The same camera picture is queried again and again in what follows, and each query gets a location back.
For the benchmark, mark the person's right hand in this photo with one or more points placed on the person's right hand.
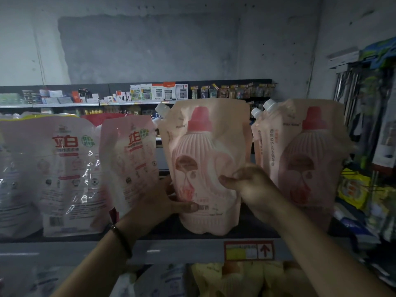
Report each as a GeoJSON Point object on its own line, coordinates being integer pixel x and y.
{"type": "Point", "coordinates": [257, 188]}

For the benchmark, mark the person's left hand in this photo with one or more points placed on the person's left hand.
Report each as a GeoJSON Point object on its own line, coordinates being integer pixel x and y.
{"type": "Point", "coordinates": [161, 204]}

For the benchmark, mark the magenta Liby detergent pouch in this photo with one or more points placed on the magenta Liby detergent pouch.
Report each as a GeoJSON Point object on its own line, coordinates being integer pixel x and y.
{"type": "Point", "coordinates": [130, 164]}

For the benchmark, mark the grey metal shelf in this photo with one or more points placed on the grey metal shelf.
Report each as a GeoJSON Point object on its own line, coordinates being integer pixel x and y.
{"type": "Point", "coordinates": [185, 250]}

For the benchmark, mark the person's right forearm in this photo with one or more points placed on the person's right forearm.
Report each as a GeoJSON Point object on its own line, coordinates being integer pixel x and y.
{"type": "Point", "coordinates": [334, 256]}

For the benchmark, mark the person's left forearm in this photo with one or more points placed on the person's left forearm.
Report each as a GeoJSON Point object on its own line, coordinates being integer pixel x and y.
{"type": "Point", "coordinates": [96, 266]}

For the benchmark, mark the dark aisle shelf unit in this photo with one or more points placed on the dark aisle shelf unit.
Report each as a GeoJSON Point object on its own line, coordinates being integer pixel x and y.
{"type": "Point", "coordinates": [377, 232]}

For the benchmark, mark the dark background shelf unit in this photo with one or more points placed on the dark background shelf unit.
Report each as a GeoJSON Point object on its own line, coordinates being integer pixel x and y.
{"type": "Point", "coordinates": [93, 87]}

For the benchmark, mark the red-framed price tag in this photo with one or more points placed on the red-framed price tag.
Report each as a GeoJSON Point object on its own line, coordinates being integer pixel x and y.
{"type": "Point", "coordinates": [249, 251]}

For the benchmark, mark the yellow hanging packets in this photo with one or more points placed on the yellow hanging packets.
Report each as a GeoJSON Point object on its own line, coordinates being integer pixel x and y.
{"type": "Point", "coordinates": [354, 190]}

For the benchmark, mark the stack of blue-white packets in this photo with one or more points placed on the stack of blue-white packets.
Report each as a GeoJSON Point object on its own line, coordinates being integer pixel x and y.
{"type": "Point", "coordinates": [349, 222]}

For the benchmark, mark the row of small bottles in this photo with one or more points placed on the row of small bottles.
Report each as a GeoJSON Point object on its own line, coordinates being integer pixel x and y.
{"type": "Point", "coordinates": [229, 91]}

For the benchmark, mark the row of small toiletry boxes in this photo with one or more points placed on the row of small toiletry boxes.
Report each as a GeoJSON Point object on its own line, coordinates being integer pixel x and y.
{"type": "Point", "coordinates": [148, 92]}

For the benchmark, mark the hanging mops and brooms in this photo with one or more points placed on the hanging mops and brooms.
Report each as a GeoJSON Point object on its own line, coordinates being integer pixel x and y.
{"type": "Point", "coordinates": [371, 102]}

